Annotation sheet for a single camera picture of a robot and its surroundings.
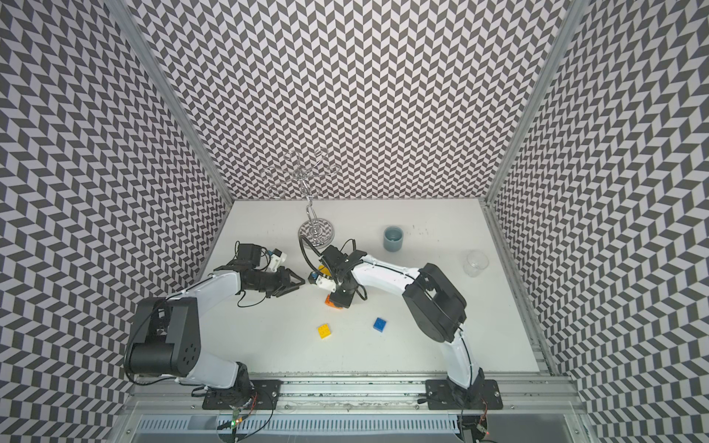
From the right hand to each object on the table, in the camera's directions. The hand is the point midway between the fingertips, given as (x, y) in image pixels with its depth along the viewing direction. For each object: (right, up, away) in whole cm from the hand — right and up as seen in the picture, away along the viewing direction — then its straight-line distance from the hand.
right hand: (344, 299), depth 89 cm
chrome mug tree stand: (-13, +21, +16) cm, 30 cm away
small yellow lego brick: (-6, -8, -6) cm, 12 cm away
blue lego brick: (+11, -6, -4) cm, 14 cm away
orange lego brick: (-5, -1, 0) cm, 5 cm away
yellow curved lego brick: (-5, +12, -11) cm, 16 cm away
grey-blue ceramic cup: (+17, +19, +13) cm, 29 cm away
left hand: (-14, +5, -1) cm, 15 cm away
